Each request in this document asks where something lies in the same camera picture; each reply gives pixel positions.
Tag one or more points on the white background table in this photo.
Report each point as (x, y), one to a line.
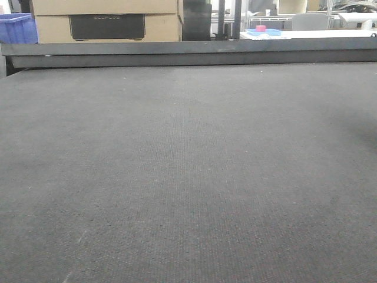
(338, 33)

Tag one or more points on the upper cardboard box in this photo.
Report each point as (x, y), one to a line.
(74, 7)

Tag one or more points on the black cabinet behind conveyor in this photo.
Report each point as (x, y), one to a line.
(197, 20)

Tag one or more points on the blue plastic crate far left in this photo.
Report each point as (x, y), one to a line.
(18, 28)

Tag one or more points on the dark grey conveyor belt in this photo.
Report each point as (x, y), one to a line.
(256, 173)

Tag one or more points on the black conveyor side rail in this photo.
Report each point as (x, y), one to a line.
(168, 54)

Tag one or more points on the cardboard box with black print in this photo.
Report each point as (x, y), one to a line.
(109, 28)

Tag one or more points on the red tape roll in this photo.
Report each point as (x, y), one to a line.
(260, 28)

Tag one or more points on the blue tray on table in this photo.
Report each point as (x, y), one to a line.
(267, 31)

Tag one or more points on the black vertical post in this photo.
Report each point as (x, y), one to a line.
(237, 19)

